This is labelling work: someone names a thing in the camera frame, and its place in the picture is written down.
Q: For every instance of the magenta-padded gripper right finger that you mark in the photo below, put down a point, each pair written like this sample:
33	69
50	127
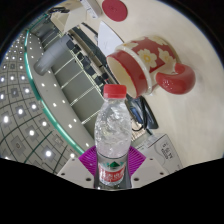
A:
145	171

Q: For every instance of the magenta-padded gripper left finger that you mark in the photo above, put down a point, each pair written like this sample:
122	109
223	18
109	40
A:
78	171

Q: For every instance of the clear red-capped water bottle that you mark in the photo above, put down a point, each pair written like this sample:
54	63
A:
112	133

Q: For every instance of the group of ceiling lights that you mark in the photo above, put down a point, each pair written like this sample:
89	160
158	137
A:
31	132

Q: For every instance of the red floral ceramic mug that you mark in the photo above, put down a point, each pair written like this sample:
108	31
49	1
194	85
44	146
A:
150	63

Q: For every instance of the row of black office chairs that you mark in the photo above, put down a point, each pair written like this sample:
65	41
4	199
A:
86	61

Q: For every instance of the flat round red coaster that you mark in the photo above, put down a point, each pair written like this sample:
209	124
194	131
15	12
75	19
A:
115	10

